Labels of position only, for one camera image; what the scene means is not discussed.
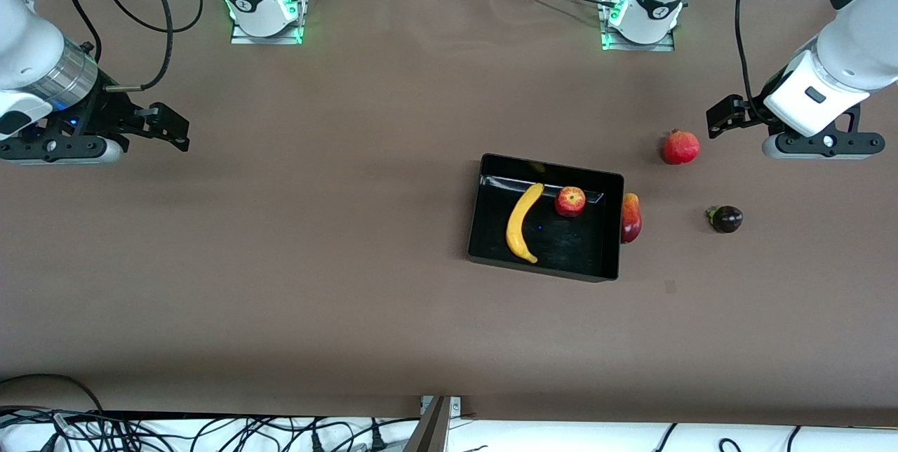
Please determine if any yellow banana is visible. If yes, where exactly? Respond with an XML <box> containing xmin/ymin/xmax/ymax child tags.
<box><xmin>506</xmin><ymin>182</ymin><xmax>546</xmax><ymax>265</ymax></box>

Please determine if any black right arm gripper cable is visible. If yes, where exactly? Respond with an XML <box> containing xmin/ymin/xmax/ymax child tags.
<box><xmin>104</xmin><ymin>0</ymin><xmax>175</xmax><ymax>93</ymax></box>

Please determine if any black arm gripper cable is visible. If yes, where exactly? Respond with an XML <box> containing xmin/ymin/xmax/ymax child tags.
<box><xmin>104</xmin><ymin>0</ymin><xmax>175</xmax><ymax>93</ymax></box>
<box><xmin>734</xmin><ymin>0</ymin><xmax>779</xmax><ymax>124</ymax></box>

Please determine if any aluminium profile bar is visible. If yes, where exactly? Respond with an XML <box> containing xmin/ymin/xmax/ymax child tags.
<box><xmin>403</xmin><ymin>396</ymin><xmax>464</xmax><ymax>452</ymax></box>

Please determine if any red pomegranate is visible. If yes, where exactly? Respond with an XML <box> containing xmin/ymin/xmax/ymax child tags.
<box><xmin>661</xmin><ymin>128</ymin><xmax>702</xmax><ymax>166</ymax></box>

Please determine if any black plastic tray box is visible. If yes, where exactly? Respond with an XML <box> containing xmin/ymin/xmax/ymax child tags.
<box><xmin>467</xmin><ymin>152</ymin><xmax>626</xmax><ymax>283</ymax></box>

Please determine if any black left arm gripper cable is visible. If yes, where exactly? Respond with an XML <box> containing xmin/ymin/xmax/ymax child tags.
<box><xmin>734</xmin><ymin>0</ymin><xmax>779</xmax><ymax>124</ymax></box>

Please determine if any dark purple mangosteen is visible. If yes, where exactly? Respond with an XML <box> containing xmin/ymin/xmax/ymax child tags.
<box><xmin>706</xmin><ymin>204</ymin><xmax>744</xmax><ymax>234</ymax></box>

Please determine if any red yellow mango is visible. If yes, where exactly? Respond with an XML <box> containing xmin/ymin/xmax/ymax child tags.
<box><xmin>621</xmin><ymin>192</ymin><xmax>643</xmax><ymax>244</ymax></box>

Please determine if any red yellow apple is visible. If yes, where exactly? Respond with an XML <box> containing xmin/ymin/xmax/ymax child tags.
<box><xmin>554</xmin><ymin>186</ymin><xmax>587</xmax><ymax>218</ymax></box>

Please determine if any brown table cover mat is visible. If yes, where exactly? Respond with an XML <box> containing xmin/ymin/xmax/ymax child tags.
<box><xmin>0</xmin><ymin>0</ymin><xmax>898</xmax><ymax>429</ymax></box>

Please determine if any thick black arched cable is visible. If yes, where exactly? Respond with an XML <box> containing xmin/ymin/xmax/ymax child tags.
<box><xmin>0</xmin><ymin>373</ymin><xmax>107</xmax><ymax>415</ymax></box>

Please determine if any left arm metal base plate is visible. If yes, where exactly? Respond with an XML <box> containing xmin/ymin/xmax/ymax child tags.
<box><xmin>600</xmin><ymin>0</ymin><xmax>676</xmax><ymax>52</ymax></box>

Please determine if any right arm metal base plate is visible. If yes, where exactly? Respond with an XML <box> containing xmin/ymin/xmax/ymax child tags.
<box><xmin>230</xmin><ymin>0</ymin><xmax>305</xmax><ymax>45</ymax></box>

